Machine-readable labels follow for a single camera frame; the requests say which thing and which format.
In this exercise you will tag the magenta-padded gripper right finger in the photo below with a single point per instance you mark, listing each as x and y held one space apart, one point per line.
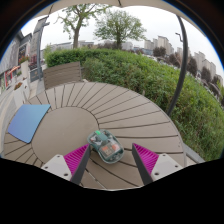
165 165

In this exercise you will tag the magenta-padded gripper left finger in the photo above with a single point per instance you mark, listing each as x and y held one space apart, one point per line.
59 165

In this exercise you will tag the transparent green computer mouse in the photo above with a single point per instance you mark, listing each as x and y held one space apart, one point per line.
106 148

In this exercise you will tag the blue square mouse pad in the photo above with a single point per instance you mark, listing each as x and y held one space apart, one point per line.
26 121

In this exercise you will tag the white planter with red flowers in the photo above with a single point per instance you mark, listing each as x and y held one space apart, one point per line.
19 95
24 68

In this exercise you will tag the brown slatted outdoor chair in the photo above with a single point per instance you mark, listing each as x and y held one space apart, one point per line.
63 75

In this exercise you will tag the dark curved umbrella pole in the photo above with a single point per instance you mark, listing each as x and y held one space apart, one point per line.
181 66

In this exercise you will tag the grey street pole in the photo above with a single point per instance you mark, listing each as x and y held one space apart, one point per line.
39 53

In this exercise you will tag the grey storefront building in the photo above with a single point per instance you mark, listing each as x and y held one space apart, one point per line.
10 60

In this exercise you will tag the tall grey sign pillar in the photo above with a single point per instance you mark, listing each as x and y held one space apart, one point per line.
34 46

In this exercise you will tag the distant high-rise buildings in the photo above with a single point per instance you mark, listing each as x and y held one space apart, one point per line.
163 43

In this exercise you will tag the slim sparse-leaved tree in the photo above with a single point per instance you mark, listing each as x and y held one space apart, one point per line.
77 33

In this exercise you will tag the round full-crowned tree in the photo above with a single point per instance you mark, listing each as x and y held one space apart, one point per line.
120 26

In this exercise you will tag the beige patio umbrella canopy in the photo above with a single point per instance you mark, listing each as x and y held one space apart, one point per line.
133 2

